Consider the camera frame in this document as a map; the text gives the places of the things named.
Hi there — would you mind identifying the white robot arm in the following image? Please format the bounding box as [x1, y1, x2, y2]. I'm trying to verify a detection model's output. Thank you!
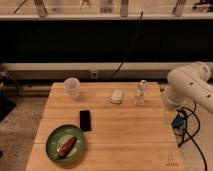
[162, 62, 213, 124]

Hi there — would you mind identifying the blue device on floor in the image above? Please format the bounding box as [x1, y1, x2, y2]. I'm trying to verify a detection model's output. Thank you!
[172, 114, 186, 128]

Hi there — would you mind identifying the clear plastic water bottle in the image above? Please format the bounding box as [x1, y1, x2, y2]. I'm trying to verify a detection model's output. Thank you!
[135, 80, 148, 106]

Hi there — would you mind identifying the small white box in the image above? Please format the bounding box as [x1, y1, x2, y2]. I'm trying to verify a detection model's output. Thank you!
[110, 89, 123, 104]

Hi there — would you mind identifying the black smartphone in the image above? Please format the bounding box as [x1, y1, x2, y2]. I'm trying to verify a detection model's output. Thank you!
[80, 110, 91, 132]

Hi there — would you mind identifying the clear plastic cup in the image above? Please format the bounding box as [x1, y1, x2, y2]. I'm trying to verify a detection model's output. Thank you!
[64, 78, 80, 99]

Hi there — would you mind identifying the brown sausage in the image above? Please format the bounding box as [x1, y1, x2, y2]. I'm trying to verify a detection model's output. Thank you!
[58, 137, 77, 158]

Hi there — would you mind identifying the green plate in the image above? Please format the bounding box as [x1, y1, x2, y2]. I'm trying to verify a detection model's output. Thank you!
[45, 124, 85, 165]

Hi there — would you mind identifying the black floor cable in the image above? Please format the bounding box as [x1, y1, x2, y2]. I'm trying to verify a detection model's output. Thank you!
[175, 101, 209, 171]

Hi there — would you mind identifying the black hanging cable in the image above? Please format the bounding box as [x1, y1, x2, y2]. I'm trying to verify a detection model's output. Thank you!
[105, 9, 145, 81]

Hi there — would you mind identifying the white wall outlet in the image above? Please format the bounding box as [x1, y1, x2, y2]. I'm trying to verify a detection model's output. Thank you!
[91, 70, 98, 79]

